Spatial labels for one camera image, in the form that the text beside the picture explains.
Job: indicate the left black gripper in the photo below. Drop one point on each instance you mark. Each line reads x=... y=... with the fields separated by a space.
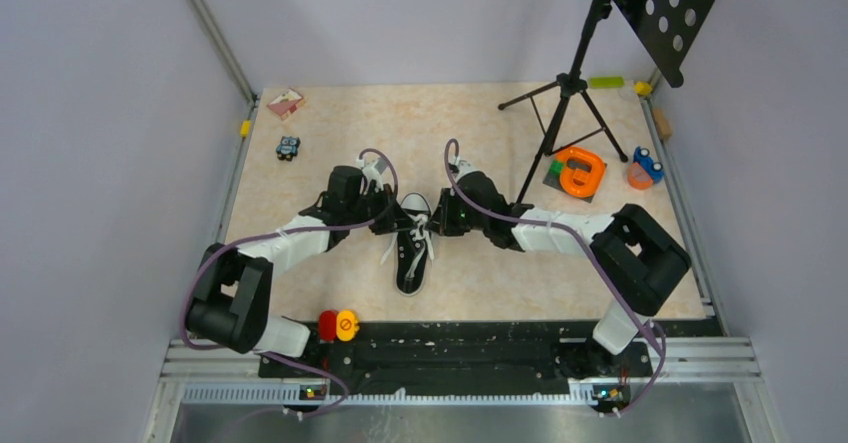
x=395 y=219

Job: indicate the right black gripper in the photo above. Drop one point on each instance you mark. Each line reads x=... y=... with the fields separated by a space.
x=442 y=221

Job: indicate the white shoelace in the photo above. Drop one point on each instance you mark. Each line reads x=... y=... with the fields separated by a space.
x=413 y=248

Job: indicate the black white canvas sneaker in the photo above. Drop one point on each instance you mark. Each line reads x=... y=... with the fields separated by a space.
x=414 y=203

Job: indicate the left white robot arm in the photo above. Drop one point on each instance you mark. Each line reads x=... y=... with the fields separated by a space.
x=229 y=300

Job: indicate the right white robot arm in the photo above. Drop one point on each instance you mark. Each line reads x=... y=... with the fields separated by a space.
x=639 y=262

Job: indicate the blue owl toy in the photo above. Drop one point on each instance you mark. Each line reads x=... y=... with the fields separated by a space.
x=288 y=148

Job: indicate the pink red box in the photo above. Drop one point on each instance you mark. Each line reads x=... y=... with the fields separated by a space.
x=286 y=103

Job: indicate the red yellow emergency button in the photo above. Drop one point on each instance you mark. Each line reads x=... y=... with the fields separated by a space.
x=338 y=325

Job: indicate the blue orange toy car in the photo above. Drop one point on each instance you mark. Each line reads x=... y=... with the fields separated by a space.
x=644 y=172

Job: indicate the green block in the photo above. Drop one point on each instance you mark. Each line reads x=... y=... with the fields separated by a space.
x=606 y=82

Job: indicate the yellow corner block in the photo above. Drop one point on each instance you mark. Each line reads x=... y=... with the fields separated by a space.
x=643 y=88

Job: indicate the wooden block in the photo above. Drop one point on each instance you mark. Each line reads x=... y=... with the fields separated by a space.
x=663 y=125

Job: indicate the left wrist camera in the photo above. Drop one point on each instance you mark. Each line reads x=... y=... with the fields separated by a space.
x=372 y=173

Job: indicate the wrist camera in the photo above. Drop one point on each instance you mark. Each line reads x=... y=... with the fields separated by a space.
x=372 y=173
x=459 y=168

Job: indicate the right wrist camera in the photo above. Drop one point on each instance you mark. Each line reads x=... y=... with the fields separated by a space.
x=459 y=168

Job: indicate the orange ring toy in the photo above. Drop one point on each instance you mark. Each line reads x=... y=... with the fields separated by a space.
x=576 y=172

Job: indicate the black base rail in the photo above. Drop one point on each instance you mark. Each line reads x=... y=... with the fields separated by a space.
x=472 y=358

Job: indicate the white cable duct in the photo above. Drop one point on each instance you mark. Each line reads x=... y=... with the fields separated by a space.
x=293 y=395

